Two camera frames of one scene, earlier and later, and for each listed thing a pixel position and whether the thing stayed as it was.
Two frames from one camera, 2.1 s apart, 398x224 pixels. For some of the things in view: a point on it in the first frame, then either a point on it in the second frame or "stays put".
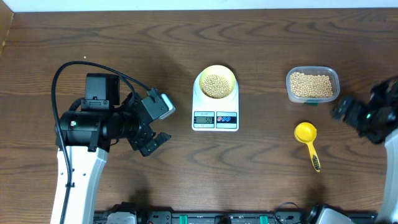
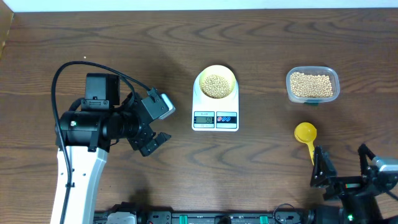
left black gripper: x=140 y=139 stays put
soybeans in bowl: x=216 y=86 stays put
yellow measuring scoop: x=306 y=132 stays put
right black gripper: x=351 y=117 -> x=342 y=183
